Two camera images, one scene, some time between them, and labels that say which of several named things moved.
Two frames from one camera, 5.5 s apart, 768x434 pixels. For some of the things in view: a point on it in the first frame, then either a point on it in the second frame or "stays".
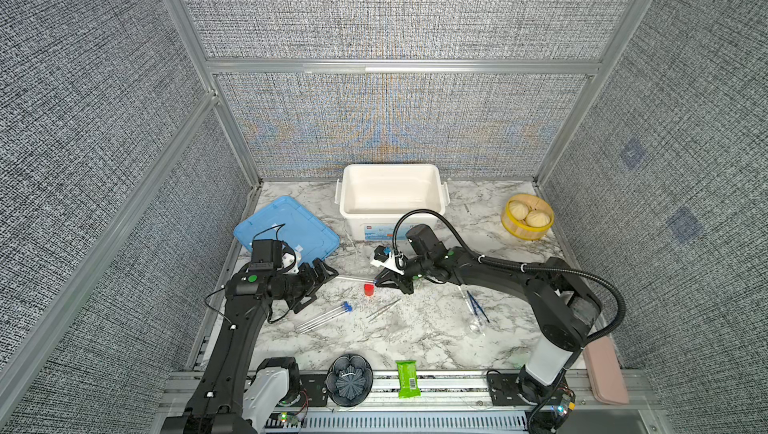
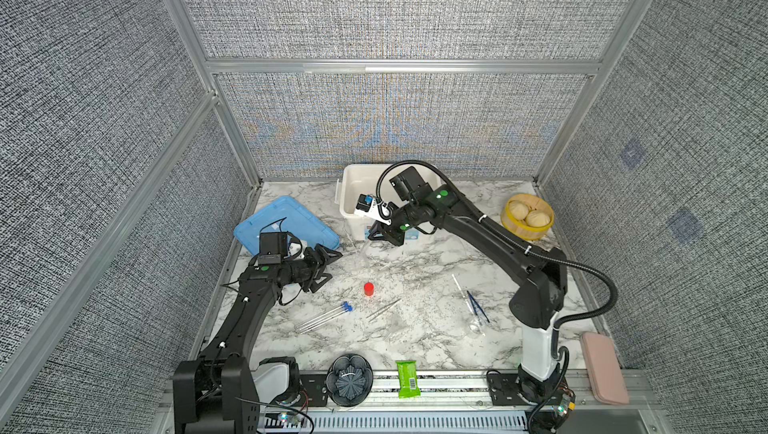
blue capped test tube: [342, 309] stays
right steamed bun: [538, 219] stays
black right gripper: [395, 280] -> [390, 235]
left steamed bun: [518, 209] stays
